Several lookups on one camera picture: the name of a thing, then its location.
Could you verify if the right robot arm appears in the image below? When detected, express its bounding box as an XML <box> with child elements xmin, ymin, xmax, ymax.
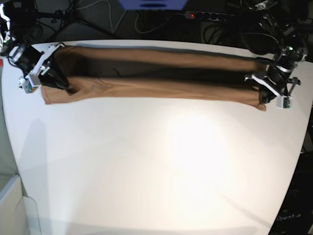
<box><xmin>0</xmin><ymin>3</ymin><xmax>70</xmax><ymax>94</ymax></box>

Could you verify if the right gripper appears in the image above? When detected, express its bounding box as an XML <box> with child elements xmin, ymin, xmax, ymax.
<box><xmin>26</xmin><ymin>43</ymin><xmax>71</xmax><ymax>94</ymax></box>

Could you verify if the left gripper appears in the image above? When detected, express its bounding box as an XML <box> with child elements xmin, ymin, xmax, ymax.
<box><xmin>245</xmin><ymin>72</ymin><xmax>301</xmax><ymax>104</ymax></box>

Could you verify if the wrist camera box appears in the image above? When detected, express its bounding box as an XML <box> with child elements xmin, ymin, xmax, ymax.
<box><xmin>19</xmin><ymin>76</ymin><xmax>41</xmax><ymax>94</ymax></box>
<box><xmin>276</xmin><ymin>95</ymin><xmax>292</xmax><ymax>109</ymax></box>

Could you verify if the white cable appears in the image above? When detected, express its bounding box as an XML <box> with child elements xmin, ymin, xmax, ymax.
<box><xmin>77</xmin><ymin>0</ymin><xmax>128</xmax><ymax>34</ymax></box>

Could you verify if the black tripod stand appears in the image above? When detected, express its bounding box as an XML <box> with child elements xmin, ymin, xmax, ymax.
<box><xmin>27</xmin><ymin>0</ymin><xmax>121</xmax><ymax>42</ymax></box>

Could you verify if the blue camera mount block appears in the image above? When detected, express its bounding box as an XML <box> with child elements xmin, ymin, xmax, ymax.
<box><xmin>119</xmin><ymin>0</ymin><xmax>187</xmax><ymax>10</ymax></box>

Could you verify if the brown T-shirt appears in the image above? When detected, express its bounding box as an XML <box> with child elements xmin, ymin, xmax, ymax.
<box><xmin>41</xmin><ymin>46</ymin><xmax>266</xmax><ymax>111</ymax></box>

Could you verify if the black power strip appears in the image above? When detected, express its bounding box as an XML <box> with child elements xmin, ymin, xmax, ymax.
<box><xmin>183</xmin><ymin>11</ymin><xmax>234</xmax><ymax>22</ymax></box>

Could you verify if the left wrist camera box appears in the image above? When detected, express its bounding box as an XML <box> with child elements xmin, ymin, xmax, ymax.
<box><xmin>276</xmin><ymin>95</ymin><xmax>292</xmax><ymax>109</ymax></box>

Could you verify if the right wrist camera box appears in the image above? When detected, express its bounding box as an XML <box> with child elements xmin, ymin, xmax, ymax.
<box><xmin>19</xmin><ymin>76</ymin><xmax>41</xmax><ymax>94</ymax></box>

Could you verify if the black OpenArm equipment case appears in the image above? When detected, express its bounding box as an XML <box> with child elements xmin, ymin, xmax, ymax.
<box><xmin>269</xmin><ymin>153</ymin><xmax>313</xmax><ymax>235</ymax></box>

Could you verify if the white box at corner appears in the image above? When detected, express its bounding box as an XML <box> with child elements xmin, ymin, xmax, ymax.
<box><xmin>0</xmin><ymin>175</ymin><xmax>41</xmax><ymax>235</ymax></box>

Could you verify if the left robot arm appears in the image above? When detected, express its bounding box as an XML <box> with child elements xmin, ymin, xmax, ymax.
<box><xmin>245</xmin><ymin>0</ymin><xmax>308</xmax><ymax>109</ymax></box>

